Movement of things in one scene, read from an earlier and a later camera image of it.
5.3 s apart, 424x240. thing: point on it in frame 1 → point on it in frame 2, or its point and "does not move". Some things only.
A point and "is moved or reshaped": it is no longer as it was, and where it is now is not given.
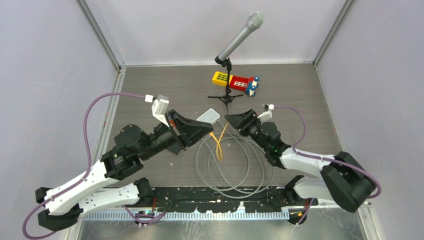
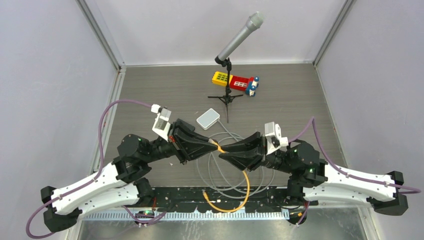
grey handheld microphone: [254, 22] does not move
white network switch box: [210, 116] does not move
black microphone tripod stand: [227, 98] does not move
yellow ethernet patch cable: [218, 142] is moved or reshaped
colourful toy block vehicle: [250, 85] does not move
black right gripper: [242, 122] → [250, 152]
